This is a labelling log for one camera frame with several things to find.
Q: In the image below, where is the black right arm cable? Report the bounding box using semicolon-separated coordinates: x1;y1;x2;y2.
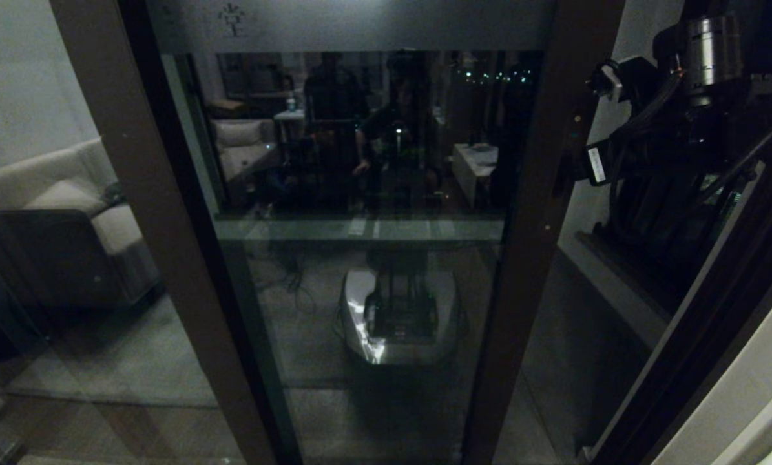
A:
607;63;772;215

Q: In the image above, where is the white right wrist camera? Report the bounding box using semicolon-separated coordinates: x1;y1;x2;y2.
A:
590;59;625;103

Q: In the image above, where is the brown framed fixed glass panel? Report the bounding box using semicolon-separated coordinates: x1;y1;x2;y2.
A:
0;0;276;465

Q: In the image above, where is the beige sofa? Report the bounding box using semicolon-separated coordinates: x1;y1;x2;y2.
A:
0;137;162;305

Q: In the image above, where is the black barred window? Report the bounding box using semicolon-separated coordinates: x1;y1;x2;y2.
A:
591;97;772;312

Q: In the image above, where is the brown framed sliding glass door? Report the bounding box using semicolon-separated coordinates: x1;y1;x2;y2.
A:
141;0;627;465

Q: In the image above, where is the stone window sill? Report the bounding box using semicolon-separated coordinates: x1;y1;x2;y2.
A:
574;232;675;325

